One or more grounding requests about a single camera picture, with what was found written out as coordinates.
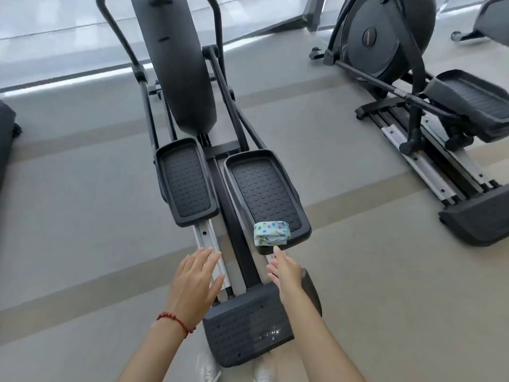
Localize red beaded bracelet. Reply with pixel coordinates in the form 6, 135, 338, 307
156, 311, 197, 340

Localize person's white left shoe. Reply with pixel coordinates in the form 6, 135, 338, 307
195, 351, 222, 382

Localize polka dot cleaning cloth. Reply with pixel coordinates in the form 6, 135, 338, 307
253, 220, 291, 248

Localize person's right hand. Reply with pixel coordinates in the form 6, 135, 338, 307
266, 246, 304, 310

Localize person's left hand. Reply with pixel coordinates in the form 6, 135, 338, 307
165, 246, 226, 329

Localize person's right forearm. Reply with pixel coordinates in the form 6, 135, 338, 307
280, 292, 366, 382

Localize person's left forearm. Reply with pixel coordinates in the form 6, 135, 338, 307
119, 316, 196, 382

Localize black elliptical trainer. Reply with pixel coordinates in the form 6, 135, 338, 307
309, 0, 509, 247
450, 0, 509, 47
94, 0, 323, 369

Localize person's white shoe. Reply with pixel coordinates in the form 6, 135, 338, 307
195, 351, 222, 382
253, 353, 276, 382

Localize person's white right shoe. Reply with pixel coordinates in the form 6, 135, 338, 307
253, 353, 276, 382

